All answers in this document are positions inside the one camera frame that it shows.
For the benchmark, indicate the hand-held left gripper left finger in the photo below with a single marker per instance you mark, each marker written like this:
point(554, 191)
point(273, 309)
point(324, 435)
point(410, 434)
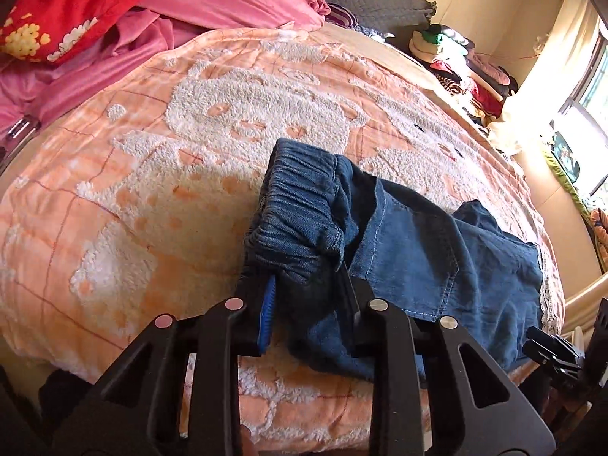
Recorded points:
point(267, 316)

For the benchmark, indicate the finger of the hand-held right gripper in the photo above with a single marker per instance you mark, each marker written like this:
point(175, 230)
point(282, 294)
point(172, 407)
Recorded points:
point(553, 349)

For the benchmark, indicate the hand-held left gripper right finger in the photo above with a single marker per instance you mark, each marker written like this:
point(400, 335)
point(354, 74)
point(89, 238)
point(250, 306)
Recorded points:
point(380, 325)

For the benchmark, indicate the blue denim pants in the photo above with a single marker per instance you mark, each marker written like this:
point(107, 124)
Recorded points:
point(418, 247)

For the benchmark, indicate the orange printed fleece blanket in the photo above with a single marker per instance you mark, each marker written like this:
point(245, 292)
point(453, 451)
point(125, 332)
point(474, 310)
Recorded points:
point(166, 199)

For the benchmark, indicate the green cloth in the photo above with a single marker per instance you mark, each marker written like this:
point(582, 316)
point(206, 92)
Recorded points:
point(565, 171)

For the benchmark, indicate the window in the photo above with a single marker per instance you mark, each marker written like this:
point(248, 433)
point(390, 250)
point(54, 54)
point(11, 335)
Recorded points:
point(589, 90)

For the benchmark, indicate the pile of folded clothes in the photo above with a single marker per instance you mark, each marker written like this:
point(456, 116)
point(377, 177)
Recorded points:
point(451, 66)

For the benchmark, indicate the cream curtain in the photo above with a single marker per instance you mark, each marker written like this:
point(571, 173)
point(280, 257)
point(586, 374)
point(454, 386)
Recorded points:
point(546, 57)

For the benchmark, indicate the metal buckle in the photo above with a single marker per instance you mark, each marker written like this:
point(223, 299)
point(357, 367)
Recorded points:
point(19, 130)

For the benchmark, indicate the purple striped cloth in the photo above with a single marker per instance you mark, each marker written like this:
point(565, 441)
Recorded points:
point(343, 14)

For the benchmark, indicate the pink quilt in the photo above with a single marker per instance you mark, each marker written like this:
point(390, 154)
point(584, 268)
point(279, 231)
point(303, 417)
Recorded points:
point(228, 0)

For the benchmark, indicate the red floral blanket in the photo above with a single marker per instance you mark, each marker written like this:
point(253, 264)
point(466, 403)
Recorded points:
point(71, 0)

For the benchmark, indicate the cream bed frame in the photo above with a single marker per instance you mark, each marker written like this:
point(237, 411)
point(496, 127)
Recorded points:
point(586, 299)

